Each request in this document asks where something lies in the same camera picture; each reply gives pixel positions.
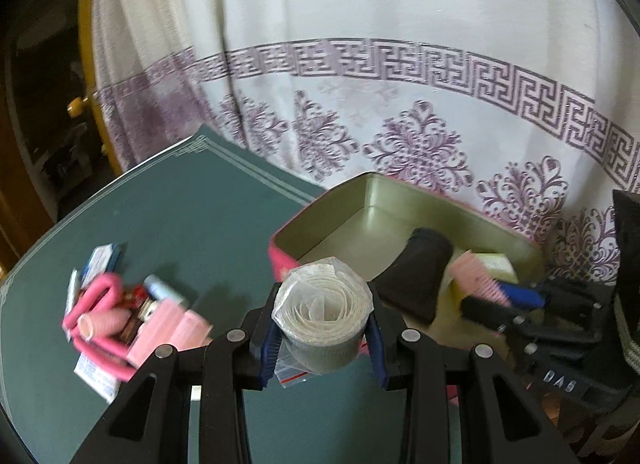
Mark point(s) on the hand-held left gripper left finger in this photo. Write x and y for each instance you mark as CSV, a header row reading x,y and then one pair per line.
x,y
267,344

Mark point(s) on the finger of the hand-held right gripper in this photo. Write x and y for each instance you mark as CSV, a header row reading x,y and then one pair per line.
x,y
500,319
522,296

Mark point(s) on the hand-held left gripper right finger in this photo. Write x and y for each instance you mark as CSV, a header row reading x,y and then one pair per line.
x,y
375,349

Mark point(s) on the pink comb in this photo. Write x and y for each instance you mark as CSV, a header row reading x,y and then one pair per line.
x,y
475,274

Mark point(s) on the white tape roll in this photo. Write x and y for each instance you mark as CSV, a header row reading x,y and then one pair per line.
x,y
320,304

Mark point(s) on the pink hair roller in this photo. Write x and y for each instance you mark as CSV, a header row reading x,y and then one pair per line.
x,y
97,324
165,334

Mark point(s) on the short light blue tube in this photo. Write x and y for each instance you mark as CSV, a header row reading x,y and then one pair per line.
x,y
162,290

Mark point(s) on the panda toy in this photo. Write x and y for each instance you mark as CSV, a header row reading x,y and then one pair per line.
x,y
147,313

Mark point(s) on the pink tin box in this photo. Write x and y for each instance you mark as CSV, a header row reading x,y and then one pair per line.
x,y
370,209

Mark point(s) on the red candy wrapper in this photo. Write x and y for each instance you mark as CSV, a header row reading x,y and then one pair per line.
x,y
131,294

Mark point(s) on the white tissue packet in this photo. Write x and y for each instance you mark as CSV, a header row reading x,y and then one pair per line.
x,y
95,379

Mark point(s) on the pink bendy foam roller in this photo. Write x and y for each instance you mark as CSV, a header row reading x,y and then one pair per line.
x,y
100,289

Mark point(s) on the long light blue tube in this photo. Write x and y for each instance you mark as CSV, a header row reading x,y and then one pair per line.
x,y
74,294

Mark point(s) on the black pouch in tin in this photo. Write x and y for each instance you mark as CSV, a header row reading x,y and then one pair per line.
x,y
415,274

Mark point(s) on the green desk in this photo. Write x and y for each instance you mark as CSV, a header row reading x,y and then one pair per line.
x,y
200,224

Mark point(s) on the blue white small box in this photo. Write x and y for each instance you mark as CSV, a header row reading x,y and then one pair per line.
x,y
102,259

